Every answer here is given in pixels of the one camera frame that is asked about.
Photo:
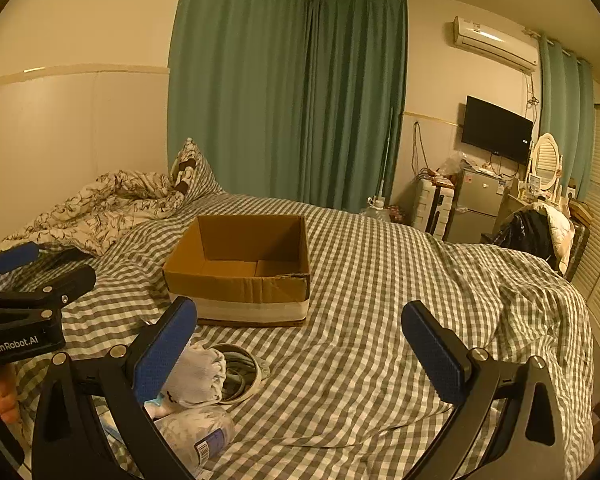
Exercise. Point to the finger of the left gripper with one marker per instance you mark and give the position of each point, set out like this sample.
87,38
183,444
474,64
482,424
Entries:
17,256
55,284

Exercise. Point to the white oval vanity mirror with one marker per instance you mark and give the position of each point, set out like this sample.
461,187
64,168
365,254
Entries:
545,164

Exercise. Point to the white suitcase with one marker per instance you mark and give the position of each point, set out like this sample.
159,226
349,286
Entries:
432,205

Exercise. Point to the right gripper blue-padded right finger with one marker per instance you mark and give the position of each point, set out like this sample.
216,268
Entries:
527,441

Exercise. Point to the black wall television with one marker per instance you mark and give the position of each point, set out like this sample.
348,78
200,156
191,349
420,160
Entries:
497,130

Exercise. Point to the clear plastic jar with barcode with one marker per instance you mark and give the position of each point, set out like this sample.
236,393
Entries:
197,435

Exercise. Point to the brown cardboard box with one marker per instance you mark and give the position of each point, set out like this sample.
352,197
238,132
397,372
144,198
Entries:
243,269

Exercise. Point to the chair with black and white clothes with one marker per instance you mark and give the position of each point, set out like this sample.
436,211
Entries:
545,232

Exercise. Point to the green checkered bed sheet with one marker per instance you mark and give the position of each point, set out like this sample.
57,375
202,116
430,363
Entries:
346,397

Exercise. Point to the grey mini fridge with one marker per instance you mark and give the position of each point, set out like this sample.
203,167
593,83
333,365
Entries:
475,206

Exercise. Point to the clear water jug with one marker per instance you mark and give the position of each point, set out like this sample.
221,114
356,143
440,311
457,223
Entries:
376,209

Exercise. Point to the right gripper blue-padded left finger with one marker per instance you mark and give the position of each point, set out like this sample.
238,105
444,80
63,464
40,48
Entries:
68,439

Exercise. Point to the white air conditioner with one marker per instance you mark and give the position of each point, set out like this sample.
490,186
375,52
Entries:
492,43

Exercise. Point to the person's left hand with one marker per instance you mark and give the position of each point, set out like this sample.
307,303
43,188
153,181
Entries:
9,406

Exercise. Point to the green window curtain right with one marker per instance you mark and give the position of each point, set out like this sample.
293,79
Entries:
567,111

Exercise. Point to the checkered pillow with brown pattern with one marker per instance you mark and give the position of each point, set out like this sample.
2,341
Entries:
191,174

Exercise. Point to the floral white quilt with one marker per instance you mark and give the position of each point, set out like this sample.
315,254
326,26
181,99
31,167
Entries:
98,216

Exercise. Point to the white mug with cloth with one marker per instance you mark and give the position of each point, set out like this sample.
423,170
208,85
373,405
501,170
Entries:
222,374

